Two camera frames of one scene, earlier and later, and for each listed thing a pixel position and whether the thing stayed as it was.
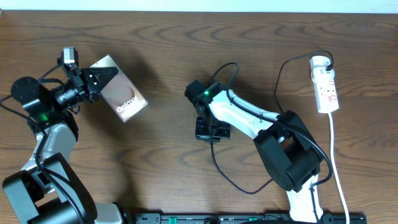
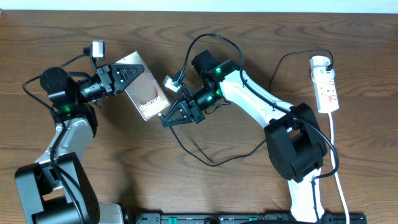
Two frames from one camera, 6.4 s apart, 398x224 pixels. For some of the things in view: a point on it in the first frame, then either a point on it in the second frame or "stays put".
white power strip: [323, 80] stays put
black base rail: [244, 218] stays put
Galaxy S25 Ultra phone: [120, 93] -> [145, 91]
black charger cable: [231, 179] -> [258, 147]
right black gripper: [200, 135] -> [194, 114]
